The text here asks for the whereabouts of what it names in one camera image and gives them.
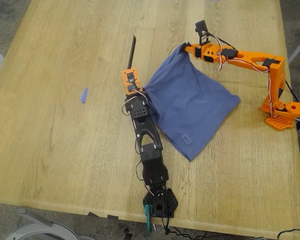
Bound white grey office chair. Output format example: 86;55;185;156
3;207;79;240

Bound white metal chair legs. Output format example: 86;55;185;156
287;19;300;65

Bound teal table clamp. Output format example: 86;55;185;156
143;203;153;233

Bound black camera cable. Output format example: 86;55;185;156
161;217;208;240

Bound blue printed T-shirt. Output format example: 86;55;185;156
142;42;241;162

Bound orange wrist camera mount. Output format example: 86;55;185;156
121;67;143;96

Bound black power cable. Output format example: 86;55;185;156
276;219;300;240

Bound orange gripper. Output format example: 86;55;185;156
179;42;226;64

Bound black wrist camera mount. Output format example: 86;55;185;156
194;19;213;47

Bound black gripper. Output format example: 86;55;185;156
124;96;151;119

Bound blue tape strip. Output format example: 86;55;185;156
80;87;89;104

